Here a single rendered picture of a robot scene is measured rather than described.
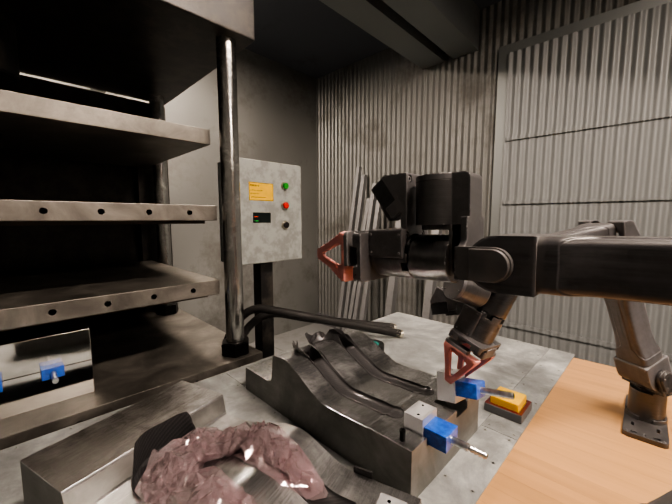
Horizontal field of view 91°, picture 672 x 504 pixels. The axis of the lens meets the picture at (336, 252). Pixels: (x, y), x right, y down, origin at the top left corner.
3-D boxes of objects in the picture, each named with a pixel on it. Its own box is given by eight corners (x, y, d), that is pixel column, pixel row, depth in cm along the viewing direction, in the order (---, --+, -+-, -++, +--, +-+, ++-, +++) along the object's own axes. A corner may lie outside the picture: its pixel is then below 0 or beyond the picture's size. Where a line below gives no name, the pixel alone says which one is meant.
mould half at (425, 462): (477, 430, 70) (480, 369, 68) (410, 505, 51) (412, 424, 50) (319, 359, 105) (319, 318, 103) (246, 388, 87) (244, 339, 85)
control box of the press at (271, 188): (308, 486, 153) (305, 165, 138) (251, 529, 132) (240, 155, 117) (280, 462, 169) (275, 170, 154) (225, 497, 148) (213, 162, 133)
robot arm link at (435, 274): (399, 225, 40) (454, 224, 36) (422, 224, 45) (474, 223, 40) (400, 280, 41) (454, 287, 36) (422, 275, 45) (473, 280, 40)
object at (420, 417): (492, 464, 52) (494, 432, 51) (480, 483, 48) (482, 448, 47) (418, 427, 61) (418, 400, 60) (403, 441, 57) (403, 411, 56)
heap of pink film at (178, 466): (336, 482, 49) (336, 432, 48) (254, 607, 33) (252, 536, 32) (212, 429, 61) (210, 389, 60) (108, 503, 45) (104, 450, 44)
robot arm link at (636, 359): (653, 396, 69) (616, 257, 62) (619, 381, 75) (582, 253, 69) (674, 382, 70) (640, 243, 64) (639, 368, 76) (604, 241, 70)
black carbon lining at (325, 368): (438, 399, 69) (439, 355, 68) (393, 434, 58) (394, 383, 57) (325, 351, 93) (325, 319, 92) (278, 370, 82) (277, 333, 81)
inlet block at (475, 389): (519, 409, 59) (516, 377, 59) (510, 416, 55) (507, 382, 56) (448, 394, 68) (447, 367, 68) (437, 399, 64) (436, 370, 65)
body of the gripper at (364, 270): (349, 232, 43) (397, 232, 38) (392, 230, 51) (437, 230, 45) (349, 281, 44) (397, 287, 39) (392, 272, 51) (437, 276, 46)
